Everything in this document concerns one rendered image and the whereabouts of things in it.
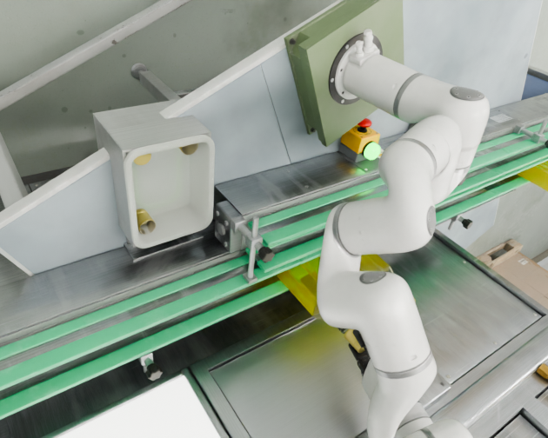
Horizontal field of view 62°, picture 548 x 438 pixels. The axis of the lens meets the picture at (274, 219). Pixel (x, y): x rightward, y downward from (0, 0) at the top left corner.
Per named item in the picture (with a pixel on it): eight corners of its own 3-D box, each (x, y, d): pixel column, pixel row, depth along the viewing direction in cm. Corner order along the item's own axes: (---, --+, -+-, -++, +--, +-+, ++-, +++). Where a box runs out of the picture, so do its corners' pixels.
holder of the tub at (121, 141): (122, 245, 99) (135, 267, 94) (106, 130, 82) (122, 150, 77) (193, 222, 107) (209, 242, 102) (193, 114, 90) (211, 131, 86)
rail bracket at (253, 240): (227, 261, 101) (257, 298, 93) (230, 200, 90) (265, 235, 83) (238, 256, 102) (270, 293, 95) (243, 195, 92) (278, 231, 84)
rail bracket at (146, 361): (123, 347, 98) (148, 396, 90) (120, 327, 94) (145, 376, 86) (141, 339, 100) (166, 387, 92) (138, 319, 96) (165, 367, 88)
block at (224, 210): (211, 236, 104) (227, 255, 100) (212, 203, 98) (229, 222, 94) (225, 232, 106) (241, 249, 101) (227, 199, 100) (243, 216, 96)
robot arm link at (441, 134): (446, 151, 67) (420, 233, 77) (501, 97, 81) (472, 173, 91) (388, 129, 71) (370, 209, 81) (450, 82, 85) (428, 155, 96)
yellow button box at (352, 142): (337, 149, 123) (355, 162, 118) (342, 124, 118) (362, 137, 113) (356, 144, 126) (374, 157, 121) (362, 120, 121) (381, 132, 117)
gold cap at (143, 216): (147, 216, 90) (138, 205, 93) (135, 230, 90) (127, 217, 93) (159, 224, 93) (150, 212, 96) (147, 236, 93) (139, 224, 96)
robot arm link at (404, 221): (365, 148, 75) (315, 186, 67) (442, 128, 65) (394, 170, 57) (395, 220, 79) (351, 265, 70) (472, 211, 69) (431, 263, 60)
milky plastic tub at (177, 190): (119, 228, 95) (135, 253, 90) (105, 130, 81) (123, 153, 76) (194, 205, 104) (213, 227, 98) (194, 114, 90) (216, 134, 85)
